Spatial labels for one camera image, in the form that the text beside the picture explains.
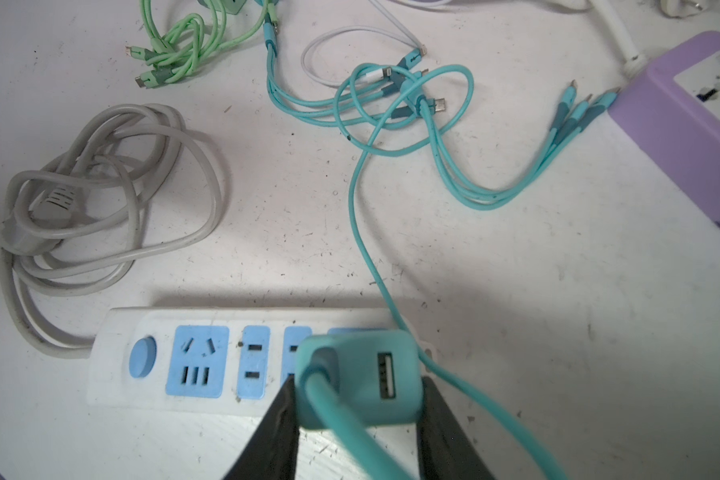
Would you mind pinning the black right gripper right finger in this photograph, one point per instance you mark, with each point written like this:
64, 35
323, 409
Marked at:
444, 450

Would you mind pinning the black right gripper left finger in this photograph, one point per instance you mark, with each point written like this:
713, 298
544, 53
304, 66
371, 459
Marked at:
272, 451

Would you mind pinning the white blue power strip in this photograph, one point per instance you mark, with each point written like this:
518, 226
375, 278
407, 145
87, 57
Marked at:
209, 360

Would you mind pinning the teal plug adapter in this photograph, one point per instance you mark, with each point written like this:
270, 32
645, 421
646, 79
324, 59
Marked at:
374, 372

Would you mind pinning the purple power strip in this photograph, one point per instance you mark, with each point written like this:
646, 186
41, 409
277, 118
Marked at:
671, 110

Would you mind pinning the white charger adapter with cable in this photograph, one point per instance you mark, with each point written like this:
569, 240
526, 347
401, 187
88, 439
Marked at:
330, 57

